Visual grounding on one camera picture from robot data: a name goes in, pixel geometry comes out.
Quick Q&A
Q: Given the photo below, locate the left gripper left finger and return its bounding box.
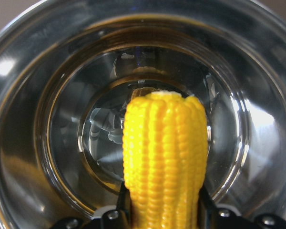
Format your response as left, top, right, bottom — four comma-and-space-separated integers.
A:
52, 183, 131, 229

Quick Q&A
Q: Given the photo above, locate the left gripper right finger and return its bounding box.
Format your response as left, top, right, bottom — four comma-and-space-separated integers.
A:
197, 186, 286, 229

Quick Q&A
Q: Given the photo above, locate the yellow plastic corn cob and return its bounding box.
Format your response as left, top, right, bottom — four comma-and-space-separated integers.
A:
123, 91, 208, 229

